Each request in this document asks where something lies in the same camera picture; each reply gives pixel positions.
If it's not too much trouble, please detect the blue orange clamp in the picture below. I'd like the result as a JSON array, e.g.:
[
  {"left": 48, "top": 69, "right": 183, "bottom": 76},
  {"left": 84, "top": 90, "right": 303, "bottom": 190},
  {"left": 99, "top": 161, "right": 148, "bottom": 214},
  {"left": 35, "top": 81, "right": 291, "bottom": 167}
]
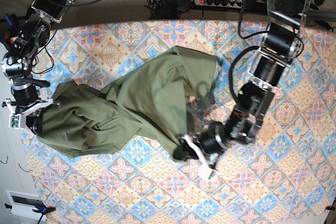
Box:
[
  {"left": 1, "top": 14, "right": 19, "bottom": 51},
  {"left": 5, "top": 204, "right": 56, "bottom": 221}
]

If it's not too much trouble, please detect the white floor vent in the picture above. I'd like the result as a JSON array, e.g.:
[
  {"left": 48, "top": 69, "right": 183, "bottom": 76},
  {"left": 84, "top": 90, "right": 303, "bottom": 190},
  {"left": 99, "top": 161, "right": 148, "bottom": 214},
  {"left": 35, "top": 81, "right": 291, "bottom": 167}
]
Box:
[{"left": 5, "top": 190, "right": 45, "bottom": 221}]

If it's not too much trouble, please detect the blue orange clamp upper left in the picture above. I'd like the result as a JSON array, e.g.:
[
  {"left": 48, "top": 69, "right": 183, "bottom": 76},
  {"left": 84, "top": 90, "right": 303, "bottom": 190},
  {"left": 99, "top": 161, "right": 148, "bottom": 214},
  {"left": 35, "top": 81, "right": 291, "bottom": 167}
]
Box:
[{"left": 1, "top": 14, "right": 19, "bottom": 51}]

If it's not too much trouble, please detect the patterned tile tablecloth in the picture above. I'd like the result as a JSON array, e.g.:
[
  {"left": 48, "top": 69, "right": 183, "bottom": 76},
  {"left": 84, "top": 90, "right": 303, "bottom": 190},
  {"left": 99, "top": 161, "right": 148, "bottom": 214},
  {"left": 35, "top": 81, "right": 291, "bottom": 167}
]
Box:
[{"left": 20, "top": 20, "right": 335, "bottom": 223}]

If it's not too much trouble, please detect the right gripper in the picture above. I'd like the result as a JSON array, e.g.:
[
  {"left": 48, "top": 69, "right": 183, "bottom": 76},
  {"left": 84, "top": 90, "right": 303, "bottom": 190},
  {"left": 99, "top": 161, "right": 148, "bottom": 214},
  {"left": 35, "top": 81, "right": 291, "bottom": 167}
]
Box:
[{"left": 12, "top": 84, "right": 43, "bottom": 135}]

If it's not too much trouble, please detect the white power strip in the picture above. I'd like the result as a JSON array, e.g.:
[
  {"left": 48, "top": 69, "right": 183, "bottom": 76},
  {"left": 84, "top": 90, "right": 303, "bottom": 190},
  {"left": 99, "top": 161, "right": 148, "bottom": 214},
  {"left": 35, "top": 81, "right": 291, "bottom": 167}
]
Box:
[{"left": 194, "top": 0, "right": 242, "bottom": 8}]

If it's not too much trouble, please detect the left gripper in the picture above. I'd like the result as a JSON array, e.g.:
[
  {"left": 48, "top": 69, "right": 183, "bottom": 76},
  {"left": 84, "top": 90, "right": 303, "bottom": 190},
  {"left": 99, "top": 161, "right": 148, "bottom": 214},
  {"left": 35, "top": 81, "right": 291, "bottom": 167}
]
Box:
[{"left": 174, "top": 126, "right": 228, "bottom": 160}]

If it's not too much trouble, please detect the blue orange clamp lower left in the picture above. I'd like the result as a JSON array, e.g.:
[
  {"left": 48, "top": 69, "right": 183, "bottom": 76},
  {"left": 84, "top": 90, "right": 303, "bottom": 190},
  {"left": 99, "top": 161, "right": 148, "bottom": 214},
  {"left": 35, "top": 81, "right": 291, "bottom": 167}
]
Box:
[{"left": 5, "top": 204, "right": 56, "bottom": 221}]

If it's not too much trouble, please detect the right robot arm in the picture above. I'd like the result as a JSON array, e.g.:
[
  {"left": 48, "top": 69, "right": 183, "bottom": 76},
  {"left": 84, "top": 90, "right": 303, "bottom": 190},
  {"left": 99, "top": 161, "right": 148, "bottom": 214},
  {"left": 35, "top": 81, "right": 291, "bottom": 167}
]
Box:
[{"left": 1, "top": 0, "right": 75, "bottom": 135}]

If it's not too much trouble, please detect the orange clamp lower right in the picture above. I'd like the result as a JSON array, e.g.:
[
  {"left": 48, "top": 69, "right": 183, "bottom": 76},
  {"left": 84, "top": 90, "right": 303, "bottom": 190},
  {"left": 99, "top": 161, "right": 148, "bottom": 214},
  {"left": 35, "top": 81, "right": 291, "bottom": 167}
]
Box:
[{"left": 325, "top": 205, "right": 335, "bottom": 211}]

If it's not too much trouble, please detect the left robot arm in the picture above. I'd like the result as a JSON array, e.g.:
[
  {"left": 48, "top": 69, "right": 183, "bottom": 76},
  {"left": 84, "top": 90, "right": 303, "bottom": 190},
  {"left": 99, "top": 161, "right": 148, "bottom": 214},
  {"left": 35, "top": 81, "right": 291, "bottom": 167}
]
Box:
[{"left": 173, "top": 0, "right": 335, "bottom": 161}]

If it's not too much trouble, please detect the olive green t-shirt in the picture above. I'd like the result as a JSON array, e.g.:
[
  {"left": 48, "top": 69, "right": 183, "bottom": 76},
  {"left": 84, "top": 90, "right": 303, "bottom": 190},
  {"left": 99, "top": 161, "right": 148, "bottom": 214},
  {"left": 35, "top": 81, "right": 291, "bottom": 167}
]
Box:
[{"left": 37, "top": 46, "right": 218, "bottom": 158}]

